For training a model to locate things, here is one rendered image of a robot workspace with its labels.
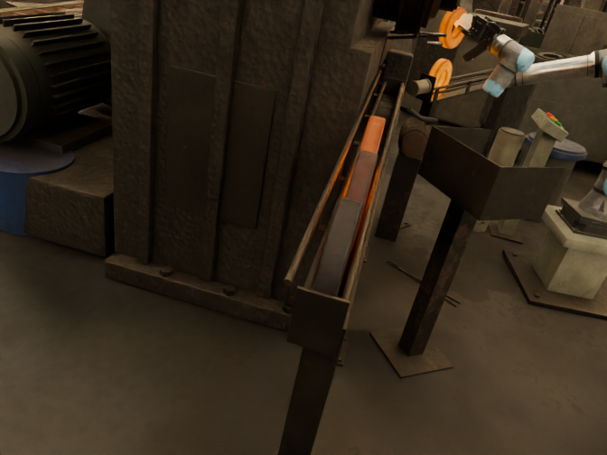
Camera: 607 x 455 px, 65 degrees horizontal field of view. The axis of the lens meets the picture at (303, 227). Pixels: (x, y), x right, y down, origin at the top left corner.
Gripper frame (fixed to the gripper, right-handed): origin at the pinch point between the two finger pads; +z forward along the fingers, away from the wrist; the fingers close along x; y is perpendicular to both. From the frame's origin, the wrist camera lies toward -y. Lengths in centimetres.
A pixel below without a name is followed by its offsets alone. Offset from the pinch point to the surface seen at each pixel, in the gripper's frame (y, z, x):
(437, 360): -69, -91, 65
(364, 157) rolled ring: 4, -66, 122
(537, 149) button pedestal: -36, -45, -45
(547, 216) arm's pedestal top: -46, -73, -18
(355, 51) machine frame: 4, -31, 92
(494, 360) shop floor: -68, -101, 47
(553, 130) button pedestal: -24, -47, -40
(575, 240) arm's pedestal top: -41, -88, -6
